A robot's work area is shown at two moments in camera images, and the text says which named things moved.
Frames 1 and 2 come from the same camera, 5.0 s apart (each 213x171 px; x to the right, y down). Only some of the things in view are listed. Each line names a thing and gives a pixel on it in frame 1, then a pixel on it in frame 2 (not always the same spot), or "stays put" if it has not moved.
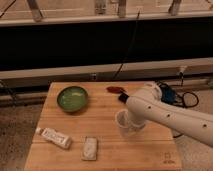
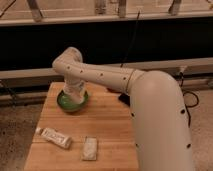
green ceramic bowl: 72,99 stays put
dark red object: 115,89 stays put
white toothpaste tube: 55,136 stays put
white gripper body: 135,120 to 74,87
